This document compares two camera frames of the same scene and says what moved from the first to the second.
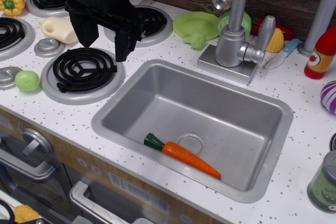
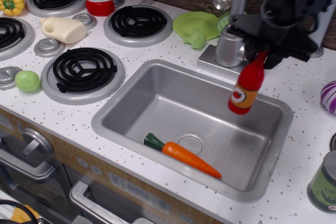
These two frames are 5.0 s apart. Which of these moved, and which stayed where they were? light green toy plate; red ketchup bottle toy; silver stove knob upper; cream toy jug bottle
Moved: red ketchup bottle toy
Stayed: silver stove knob upper; light green toy plate; cream toy jug bottle
